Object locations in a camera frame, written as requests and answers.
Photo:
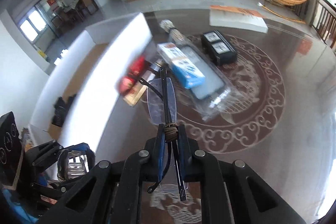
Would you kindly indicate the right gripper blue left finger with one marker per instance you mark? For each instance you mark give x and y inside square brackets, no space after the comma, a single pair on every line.
[159,152]

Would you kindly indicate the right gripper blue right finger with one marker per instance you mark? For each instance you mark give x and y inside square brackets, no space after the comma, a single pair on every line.
[185,157]

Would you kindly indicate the clear glasses black frame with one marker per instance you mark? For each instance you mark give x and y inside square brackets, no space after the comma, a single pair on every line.
[160,102]

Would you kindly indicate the gold cosmetic tube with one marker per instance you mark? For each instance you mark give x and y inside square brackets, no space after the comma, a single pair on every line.
[136,92]

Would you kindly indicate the phone case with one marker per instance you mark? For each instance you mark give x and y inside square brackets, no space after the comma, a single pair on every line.
[216,94]

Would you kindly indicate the red foil packet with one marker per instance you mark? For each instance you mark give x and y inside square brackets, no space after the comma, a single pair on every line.
[134,71]

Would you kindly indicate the blue white ointment box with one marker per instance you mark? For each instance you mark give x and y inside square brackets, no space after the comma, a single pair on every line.
[188,75]

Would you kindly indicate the black knit glove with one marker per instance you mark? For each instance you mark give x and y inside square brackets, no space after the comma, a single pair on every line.
[61,110]

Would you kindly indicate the cotton swab bundle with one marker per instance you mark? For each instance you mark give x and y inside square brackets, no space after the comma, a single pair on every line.
[175,36]

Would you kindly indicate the rhinestone hair claw clip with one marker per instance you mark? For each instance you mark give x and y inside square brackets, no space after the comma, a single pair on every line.
[74,164]

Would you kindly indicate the white storage box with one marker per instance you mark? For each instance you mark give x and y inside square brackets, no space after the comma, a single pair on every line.
[91,69]

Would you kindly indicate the black rectangular box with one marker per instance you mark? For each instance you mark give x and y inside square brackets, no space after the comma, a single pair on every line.
[218,48]

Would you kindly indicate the flat white cardboard box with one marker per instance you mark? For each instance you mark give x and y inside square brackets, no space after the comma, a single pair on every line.
[236,17]

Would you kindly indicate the wooden railing furniture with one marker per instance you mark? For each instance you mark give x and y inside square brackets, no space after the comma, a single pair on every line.
[324,22]

